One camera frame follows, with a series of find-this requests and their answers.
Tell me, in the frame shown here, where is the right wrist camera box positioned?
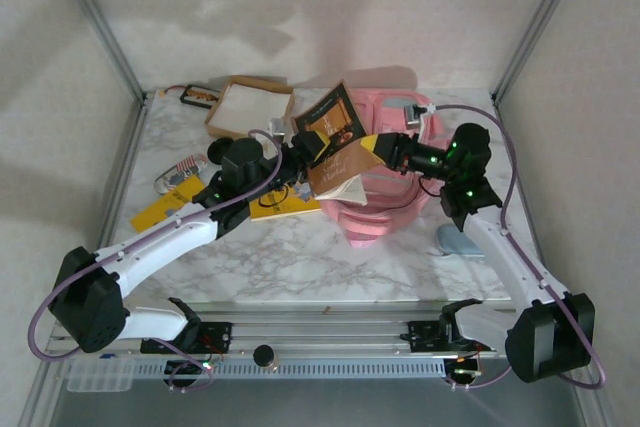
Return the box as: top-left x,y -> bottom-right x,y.
402,101 -> 437,129

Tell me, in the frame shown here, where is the black board with orange plugs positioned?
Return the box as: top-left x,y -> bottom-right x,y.
179,84 -> 221,109

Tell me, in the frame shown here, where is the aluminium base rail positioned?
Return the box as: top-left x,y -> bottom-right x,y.
47,300 -> 506,361

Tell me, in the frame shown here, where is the black round plastic lid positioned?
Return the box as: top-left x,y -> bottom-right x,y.
207,138 -> 236,164

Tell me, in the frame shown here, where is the white paper sheet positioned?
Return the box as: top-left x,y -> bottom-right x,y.
209,84 -> 292,134

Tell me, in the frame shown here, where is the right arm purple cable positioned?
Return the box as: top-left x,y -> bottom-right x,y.
429,103 -> 607,392

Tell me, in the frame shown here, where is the light blue soft case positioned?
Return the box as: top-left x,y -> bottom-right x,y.
435,224 -> 486,258

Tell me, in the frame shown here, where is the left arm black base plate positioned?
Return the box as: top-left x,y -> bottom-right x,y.
139,321 -> 234,354

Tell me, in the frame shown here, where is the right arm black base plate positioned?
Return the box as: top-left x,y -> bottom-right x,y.
399,319 -> 500,354

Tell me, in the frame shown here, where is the pink backpack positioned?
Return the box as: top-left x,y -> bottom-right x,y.
319,86 -> 449,251

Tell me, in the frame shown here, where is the thin yellow booklet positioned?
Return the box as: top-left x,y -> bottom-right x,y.
131,174 -> 206,233

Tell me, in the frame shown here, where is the aluminium frame post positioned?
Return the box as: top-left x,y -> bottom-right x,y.
47,0 -> 149,104
492,0 -> 591,106

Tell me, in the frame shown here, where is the brown cardboard tray box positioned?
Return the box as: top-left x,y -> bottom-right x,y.
203,75 -> 295,144

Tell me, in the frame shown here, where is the yellow book with black logo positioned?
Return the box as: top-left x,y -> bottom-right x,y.
249,181 -> 321,222

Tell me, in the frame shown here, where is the brown cover book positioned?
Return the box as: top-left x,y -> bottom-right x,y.
291,78 -> 381,206

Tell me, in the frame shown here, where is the black controller board green light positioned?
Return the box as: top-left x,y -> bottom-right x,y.
444,354 -> 484,382
164,359 -> 216,393

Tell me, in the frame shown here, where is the black round knob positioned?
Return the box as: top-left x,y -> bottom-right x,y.
252,345 -> 279,372

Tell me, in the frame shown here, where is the grey slotted cable duct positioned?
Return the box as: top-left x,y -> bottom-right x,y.
64,359 -> 446,381

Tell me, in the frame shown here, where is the aluminium frame lower strut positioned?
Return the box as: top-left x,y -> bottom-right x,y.
569,381 -> 617,427
19,361 -> 69,427

